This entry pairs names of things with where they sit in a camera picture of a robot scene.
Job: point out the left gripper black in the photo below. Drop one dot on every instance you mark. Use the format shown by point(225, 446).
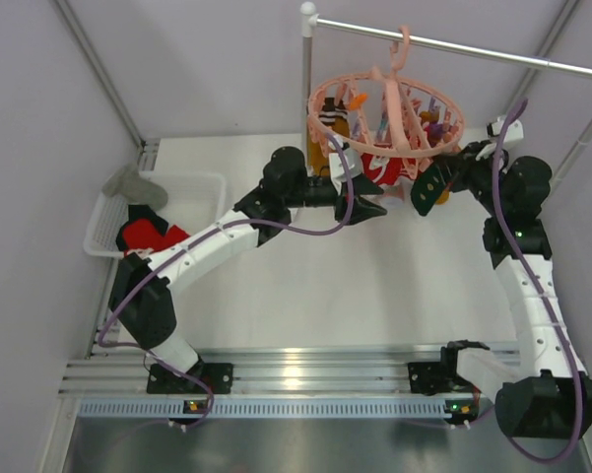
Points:
point(361, 209)

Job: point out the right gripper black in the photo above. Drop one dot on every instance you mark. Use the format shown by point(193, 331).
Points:
point(469, 164)

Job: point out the pink round clip hanger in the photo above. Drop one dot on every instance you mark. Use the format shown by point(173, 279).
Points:
point(377, 112)

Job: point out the grey sock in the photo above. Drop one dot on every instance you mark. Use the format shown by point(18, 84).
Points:
point(128, 183)

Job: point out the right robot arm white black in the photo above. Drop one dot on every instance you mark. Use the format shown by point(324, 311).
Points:
point(549, 395)

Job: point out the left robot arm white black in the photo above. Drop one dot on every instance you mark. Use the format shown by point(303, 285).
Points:
point(142, 292)

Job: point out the red hanging sock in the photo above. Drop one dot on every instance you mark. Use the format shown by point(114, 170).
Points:
point(384, 171)

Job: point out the pink striped yellow-toe sock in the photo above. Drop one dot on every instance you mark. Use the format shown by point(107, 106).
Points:
point(436, 131)

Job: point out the white plastic basket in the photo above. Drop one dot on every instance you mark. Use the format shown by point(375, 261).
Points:
point(195, 201)

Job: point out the silver clothes rack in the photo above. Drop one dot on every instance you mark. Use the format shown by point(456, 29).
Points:
point(484, 55)

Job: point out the red santa sock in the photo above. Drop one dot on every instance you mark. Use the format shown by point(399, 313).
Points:
point(142, 236)

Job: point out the black sock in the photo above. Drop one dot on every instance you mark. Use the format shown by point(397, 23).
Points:
point(138, 212)

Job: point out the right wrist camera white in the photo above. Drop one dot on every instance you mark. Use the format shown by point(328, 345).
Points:
point(514, 133)

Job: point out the right black mount plate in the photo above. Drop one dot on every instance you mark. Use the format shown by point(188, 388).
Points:
point(429, 378)

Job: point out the black mount plate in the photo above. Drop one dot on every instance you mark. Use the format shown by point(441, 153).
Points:
point(217, 376)
point(429, 378)

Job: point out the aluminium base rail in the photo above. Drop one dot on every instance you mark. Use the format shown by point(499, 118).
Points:
point(266, 384)

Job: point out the left black mount plate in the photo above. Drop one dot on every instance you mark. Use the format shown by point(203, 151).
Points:
point(217, 376)

